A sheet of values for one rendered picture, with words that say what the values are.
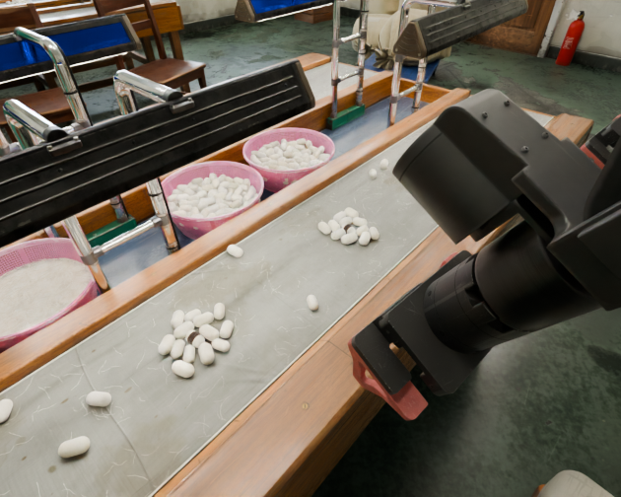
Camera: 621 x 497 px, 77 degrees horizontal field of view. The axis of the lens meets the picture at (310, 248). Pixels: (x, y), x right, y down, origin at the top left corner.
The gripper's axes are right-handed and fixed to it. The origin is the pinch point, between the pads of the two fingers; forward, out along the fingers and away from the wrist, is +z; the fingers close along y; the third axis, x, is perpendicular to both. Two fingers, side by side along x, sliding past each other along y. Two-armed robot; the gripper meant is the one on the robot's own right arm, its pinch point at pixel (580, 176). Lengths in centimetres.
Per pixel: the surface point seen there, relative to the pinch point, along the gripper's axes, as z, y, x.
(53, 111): 157, 24, -190
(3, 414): 39, 78, -24
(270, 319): 35, 39, -13
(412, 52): 14.8, -16.8, -41.1
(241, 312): 38, 41, -18
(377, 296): 28.3, 22.2, -4.6
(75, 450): 34, 72, -13
